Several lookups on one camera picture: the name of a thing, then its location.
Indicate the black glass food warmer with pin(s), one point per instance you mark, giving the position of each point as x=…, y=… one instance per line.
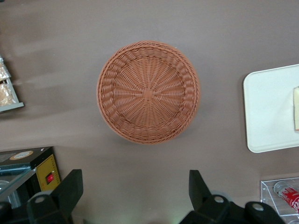
x=44, y=168

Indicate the clear acrylic bottle rack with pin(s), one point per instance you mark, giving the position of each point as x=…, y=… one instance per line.
x=265, y=193

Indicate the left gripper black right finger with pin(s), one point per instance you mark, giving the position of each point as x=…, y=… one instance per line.
x=198, y=186

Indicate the red cola bottle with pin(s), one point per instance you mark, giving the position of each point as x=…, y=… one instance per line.
x=289, y=196

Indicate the brown round wicker basket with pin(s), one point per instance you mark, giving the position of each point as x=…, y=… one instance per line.
x=121, y=105

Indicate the triangle sandwich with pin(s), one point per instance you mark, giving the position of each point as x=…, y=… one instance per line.
x=296, y=107

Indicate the steel warmer pan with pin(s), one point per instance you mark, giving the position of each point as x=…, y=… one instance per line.
x=14, y=200

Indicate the clear bag of crackers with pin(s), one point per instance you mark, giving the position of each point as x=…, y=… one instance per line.
x=3, y=72
x=5, y=94

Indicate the cream plastic tray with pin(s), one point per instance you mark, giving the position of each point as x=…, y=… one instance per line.
x=268, y=112

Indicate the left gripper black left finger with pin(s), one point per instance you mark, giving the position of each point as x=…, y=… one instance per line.
x=67, y=186

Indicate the red rocker switch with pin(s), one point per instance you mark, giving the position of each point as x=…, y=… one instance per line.
x=49, y=179

